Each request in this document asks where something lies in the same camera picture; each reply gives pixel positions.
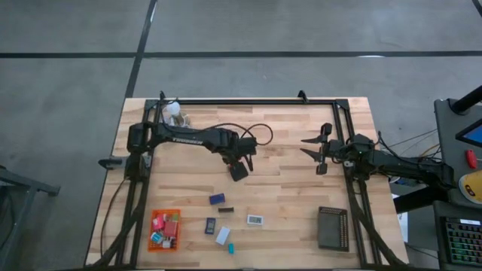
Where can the tablet with blue screen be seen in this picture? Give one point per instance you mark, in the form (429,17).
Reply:
(472,134)

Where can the dark grey equipment cart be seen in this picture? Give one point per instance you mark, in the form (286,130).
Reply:
(452,177)

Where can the navy digital thermometer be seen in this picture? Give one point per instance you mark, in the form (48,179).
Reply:
(210,226)

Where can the dark grey plastic basket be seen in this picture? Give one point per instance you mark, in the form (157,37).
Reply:
(333,228)

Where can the grey metal stand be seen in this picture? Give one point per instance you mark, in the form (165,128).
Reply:
(22,186)

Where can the yellow round object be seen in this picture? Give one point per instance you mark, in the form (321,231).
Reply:
(472,187)

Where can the white light bulb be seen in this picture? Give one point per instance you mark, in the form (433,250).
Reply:
(172,108)

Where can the white digital thermometer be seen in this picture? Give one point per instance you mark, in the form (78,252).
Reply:
(255,220)

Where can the green wall charger white face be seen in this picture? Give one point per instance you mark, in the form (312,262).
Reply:
(175,217)

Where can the black clamp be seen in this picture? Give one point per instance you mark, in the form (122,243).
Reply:
(162,95)
(302,96)

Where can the teal digital thermometer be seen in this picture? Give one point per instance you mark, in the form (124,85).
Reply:
(230,248)

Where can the blue box charger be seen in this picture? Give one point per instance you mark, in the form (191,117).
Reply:
(217,198)

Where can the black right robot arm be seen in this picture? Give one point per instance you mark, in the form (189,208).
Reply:
(399,165)

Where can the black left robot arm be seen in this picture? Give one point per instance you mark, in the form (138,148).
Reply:
(180,137)

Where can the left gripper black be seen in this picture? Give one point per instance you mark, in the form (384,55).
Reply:
(243,145)

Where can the light grey digital thermometer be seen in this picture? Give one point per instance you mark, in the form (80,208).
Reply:
(223,235)

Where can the black pole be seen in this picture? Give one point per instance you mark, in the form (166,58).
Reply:
(467,100)

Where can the red button device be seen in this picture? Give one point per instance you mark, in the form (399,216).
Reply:
(471,159)

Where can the backlit keyboard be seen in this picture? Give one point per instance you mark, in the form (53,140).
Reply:
(465,241)

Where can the white wall charger black face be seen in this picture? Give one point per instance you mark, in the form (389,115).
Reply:
(166,244)

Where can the pink usb charger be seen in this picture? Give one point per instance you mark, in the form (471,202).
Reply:
(158,223)

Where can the orange plastic basket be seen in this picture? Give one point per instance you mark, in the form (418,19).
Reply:
(150,226)

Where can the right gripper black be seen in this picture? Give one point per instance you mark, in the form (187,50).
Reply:
(335,150)

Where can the black rectangular block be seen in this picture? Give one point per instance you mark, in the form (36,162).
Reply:
(226,209)

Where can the red multi-port charger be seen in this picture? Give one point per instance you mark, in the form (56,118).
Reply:
(170,228)

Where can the black aluminium table frame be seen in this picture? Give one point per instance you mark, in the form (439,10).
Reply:
(263,101)

